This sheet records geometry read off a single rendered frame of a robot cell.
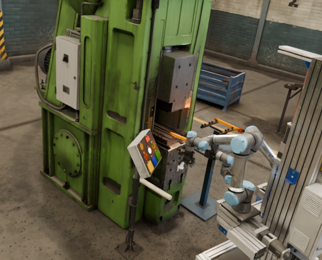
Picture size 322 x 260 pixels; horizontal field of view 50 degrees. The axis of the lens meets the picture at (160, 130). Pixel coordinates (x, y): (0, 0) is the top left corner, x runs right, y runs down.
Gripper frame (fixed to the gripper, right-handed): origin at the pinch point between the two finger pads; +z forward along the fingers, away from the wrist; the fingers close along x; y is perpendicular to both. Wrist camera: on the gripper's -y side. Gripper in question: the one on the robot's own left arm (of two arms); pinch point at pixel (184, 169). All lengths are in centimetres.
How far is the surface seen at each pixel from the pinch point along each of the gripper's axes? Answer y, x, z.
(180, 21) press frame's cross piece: -58, 21, -110
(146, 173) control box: -1.6, -36.9, -5.1
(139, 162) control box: -6.8, -41.1, -12.5
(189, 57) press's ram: -44, 26, -82
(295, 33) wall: -401, 711, -33
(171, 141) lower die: -42.7, 18.3, -2.3
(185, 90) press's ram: -45, 27, -52
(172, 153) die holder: -35.7, 15.3, 6.9
